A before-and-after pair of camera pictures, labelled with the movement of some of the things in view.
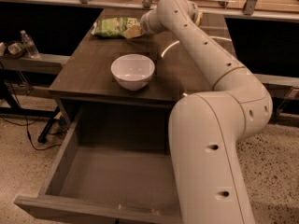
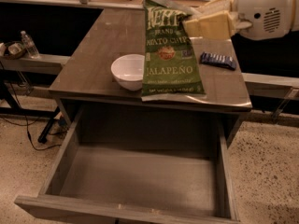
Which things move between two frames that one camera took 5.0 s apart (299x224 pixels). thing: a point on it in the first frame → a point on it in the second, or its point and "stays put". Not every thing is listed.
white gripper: x=147 y=24 → x=264 y=11
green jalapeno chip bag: x=114 y=27 → x=172 y=65
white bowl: x=133 y=72 stays put
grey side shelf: x=50 y=63 stays put
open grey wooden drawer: x=115 y=167 stays put
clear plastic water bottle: x=29 y=45 stays put
